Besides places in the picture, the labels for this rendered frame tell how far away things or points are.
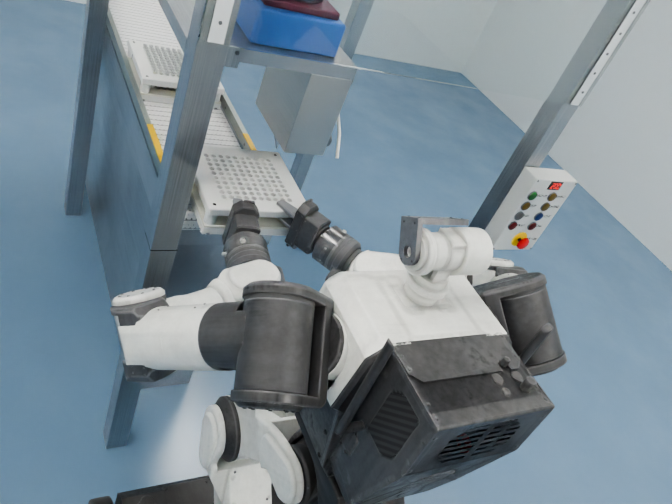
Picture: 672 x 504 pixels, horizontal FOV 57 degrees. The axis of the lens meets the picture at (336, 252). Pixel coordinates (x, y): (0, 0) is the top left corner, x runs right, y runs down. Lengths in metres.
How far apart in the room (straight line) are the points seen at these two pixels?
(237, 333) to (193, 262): 1.03
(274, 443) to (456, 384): 0.46
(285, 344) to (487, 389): 0.26
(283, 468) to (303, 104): 0.75
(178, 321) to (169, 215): 0.57
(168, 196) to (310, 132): 0.35
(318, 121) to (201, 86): 0.32
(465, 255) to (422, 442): 0.25
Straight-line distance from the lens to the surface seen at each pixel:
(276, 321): 0.74
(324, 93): 1.39
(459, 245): 0.82
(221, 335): 0.78
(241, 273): 1.10
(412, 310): 0.85
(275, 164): 1.53
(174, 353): 0.85
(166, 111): 1.90
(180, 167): 1.31
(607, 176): 5.02
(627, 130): 4.97
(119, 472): 2.02
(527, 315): 1.00
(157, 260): 1.46
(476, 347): 0.86
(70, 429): 2.08
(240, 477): 1.50
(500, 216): 1.84
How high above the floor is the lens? 1.74
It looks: 35 degrees down
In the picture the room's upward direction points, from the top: 25 degrees clockwise
